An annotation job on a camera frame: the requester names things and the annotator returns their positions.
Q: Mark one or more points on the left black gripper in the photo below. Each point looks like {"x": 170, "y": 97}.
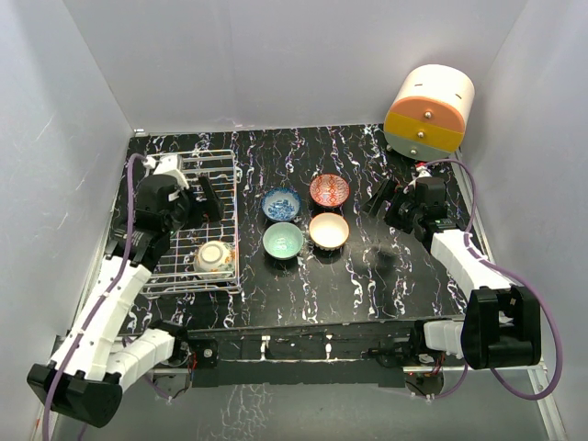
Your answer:
{"x": 212, "y": 208}

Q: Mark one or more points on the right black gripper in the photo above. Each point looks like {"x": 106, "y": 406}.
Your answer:
{"x": 385, "y": 190}

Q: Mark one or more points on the white bowl orange rim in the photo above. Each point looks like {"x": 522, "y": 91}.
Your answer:
{"x": 329, "y": 231}

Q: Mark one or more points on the white floral bowl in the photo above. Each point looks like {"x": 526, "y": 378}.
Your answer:
{"x": 215, "y": 260}

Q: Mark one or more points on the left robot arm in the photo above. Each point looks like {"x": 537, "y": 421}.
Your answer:
{"x": 84, "y": 379}

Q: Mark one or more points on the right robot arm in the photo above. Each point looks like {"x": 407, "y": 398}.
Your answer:
{"x": 501, "y": 327}

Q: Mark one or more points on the red patterned bowl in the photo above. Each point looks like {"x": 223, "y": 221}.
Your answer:
{"x": 329, "y": 191}

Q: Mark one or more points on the blue patterned bowl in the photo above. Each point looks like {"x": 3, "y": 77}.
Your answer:
{"x": 281, "y": 204}

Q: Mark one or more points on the mint green bowl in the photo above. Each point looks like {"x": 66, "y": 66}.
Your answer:
{"x": 283, "y": 240}

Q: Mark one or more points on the round pastel drawer cabinet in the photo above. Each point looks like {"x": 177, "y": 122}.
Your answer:
{"x": 428, "y": 118}

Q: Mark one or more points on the white wire dish rack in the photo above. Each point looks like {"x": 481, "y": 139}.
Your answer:
{"x": 174, "y": 273}

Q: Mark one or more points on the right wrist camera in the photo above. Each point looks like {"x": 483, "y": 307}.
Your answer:
{"x": 422, "y": 171}

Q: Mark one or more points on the aluminium frame rail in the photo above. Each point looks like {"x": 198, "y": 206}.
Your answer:
{"x": 336, "y": 353}

